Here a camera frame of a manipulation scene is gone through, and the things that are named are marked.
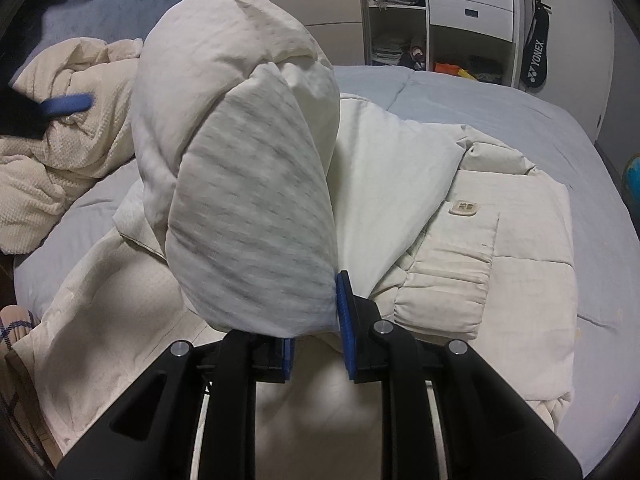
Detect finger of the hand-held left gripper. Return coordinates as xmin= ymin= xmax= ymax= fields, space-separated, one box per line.
xmin=0 ymin=85 xmax=97 ymax=139

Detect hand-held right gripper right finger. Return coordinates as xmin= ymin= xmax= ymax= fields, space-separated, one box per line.
xmin=335 ymin=270 xmax=583 ymax=480

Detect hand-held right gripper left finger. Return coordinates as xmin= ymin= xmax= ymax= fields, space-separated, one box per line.
xmin=55 ymin=330 xmax=296 ymax=480

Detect cream hooded padded coat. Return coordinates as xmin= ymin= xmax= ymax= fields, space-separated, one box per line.
xmin=15 ymin=0 xmax=581 ymax=480

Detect stack of folded clothes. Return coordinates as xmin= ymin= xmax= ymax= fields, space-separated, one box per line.
xmin=372 ymin=35 xmax=408 ymax=66

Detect cream knitted blanket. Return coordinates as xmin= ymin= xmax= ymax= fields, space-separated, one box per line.
xmin=0 ymin=37 xmax=146 ymax=256

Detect person's plaid trousers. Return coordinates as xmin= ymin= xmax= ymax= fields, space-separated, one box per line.
xmin=0 ymin=304 xmax=63 ymax=466

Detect bed with grey-blue sheet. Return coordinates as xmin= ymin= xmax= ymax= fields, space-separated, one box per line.
xmin=12 ymin=65 xmax=640 ymax=480

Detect orange folded cloth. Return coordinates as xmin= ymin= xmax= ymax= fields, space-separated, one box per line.
xmin=433 ymin=61 xmax=477 ymax=81

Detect white open shelf unit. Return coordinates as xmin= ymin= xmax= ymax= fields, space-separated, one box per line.
xmin=357 ymin=0 xmax=526 ymax=89

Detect blue globe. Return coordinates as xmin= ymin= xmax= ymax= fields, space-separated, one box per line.
xmin=622 ymin=152 xmax=640 ymax=207

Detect black racket bag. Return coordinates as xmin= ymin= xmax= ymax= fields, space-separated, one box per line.
xmin=519 ymin=0 xmax=552 ymax=93

